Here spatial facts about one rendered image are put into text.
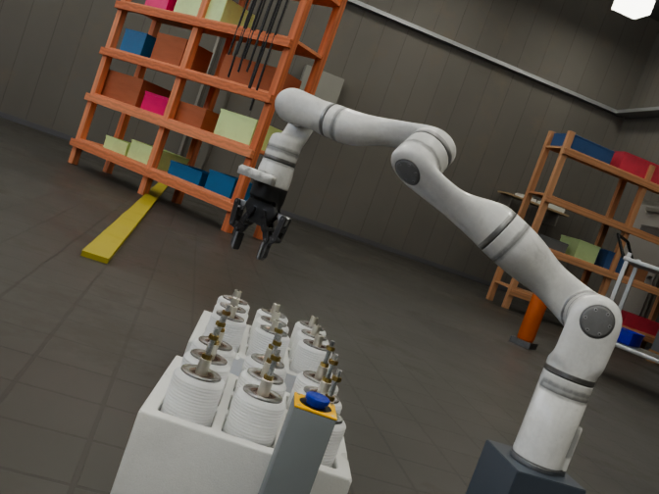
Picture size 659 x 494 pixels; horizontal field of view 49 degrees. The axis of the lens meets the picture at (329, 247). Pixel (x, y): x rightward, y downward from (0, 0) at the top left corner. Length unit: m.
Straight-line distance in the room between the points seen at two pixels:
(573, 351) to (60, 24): 11.30
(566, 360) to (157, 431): 0.72
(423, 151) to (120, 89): 6.61
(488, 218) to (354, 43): 11.01
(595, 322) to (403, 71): 11.20
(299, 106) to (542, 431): 0.77
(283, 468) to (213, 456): 0.18
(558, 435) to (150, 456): 0.71
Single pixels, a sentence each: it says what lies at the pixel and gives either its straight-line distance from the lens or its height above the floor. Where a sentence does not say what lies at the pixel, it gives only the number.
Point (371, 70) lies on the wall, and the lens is 12.27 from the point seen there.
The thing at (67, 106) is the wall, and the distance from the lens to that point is 12.07.
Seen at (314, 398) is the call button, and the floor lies 0.33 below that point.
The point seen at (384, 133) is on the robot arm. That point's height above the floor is 0.78.
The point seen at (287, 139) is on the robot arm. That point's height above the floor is 0.71.
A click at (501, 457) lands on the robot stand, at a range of 1.39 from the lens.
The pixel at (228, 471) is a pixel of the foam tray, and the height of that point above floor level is 0.13.
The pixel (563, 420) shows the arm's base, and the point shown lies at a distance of 1.36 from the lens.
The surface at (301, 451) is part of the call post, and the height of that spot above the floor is 0.25.
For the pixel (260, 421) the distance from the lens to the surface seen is 1.32.
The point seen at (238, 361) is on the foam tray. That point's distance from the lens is 1.82.
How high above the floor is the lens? 0.64
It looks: 4 degrees down
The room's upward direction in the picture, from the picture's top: 20 degrees clockwise
